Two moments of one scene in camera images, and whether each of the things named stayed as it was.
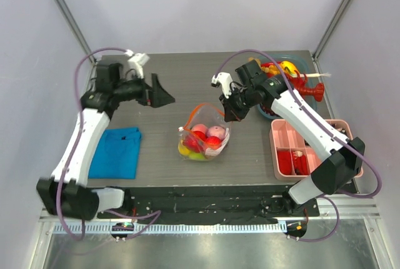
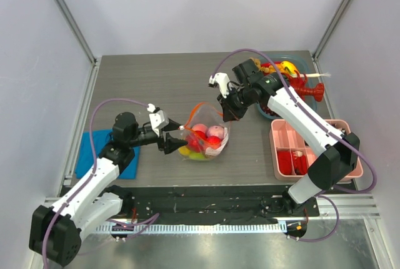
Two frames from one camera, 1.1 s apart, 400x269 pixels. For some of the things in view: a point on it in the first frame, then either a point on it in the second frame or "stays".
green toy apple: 196,156 stays
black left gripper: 157,96 → 170,142
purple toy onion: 215,131 stays
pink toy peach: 200,127 stays
